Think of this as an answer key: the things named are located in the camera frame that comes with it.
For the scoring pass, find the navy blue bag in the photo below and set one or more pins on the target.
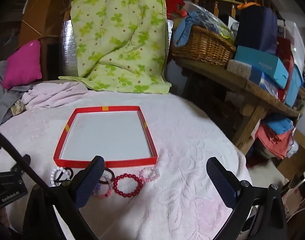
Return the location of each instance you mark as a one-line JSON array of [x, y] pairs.
[[257, 27]]

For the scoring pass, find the brown paper bag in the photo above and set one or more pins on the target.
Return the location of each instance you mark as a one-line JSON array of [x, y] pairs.
[[296, 200]]

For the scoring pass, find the floral patterned cloth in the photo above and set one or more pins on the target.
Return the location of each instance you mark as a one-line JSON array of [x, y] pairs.
[[17, 107]]

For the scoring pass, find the red cardboard box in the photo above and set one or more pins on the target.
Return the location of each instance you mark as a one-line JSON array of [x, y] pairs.
[[283, 50]]

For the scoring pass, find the clear plastic bag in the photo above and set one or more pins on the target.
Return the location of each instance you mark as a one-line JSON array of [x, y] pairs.
[[215, 20]]

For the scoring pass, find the green clover quilt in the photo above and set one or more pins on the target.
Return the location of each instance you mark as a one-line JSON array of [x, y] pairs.
[[117, 30]]

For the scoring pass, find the blue cardboard box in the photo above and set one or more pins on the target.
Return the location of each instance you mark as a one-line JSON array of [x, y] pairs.
[[257, 62]]

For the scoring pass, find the wooden table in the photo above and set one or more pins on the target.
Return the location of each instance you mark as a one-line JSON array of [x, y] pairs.
[[255, 90]]

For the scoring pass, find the white patterned box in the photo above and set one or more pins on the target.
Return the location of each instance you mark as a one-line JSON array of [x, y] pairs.
[[238, 68]]

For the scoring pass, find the brown cardboard box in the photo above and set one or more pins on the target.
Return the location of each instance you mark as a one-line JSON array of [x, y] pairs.
[[300, 150]]

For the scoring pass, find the light blue box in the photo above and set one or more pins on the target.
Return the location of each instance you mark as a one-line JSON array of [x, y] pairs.
[[293, 87]]

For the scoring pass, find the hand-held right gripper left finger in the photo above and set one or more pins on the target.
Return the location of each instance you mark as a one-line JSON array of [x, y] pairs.
[[88, 183]]

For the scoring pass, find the coral cloth stack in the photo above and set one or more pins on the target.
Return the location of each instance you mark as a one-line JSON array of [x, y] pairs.
[[272, 142]]

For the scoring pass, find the grey cloth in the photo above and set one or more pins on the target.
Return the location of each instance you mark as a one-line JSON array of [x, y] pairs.
[[0, 92]]

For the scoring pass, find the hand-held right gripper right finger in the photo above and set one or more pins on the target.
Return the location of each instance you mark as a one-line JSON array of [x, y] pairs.
[[220, 183]]

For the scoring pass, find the red shallow box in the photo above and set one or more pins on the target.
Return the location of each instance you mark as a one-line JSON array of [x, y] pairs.
[[105, 135]]

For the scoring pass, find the magenta pillow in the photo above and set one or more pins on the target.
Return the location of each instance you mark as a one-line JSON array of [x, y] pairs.
[[22, 65]]

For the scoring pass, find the red cloth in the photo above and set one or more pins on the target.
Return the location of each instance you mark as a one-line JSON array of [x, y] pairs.
[[173, 1]]

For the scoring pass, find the wicker basket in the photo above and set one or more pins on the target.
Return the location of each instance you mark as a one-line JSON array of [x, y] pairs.
[[205, 47]]

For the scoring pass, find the pale pink blanket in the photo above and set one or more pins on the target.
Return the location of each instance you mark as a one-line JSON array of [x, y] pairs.
[[180, 142]]

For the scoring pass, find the blue cloth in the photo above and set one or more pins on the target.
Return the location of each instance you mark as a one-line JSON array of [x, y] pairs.
[[182, 32]]

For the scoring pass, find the silver foil pad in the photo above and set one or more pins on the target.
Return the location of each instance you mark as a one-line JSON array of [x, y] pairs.
[[67, 50]]

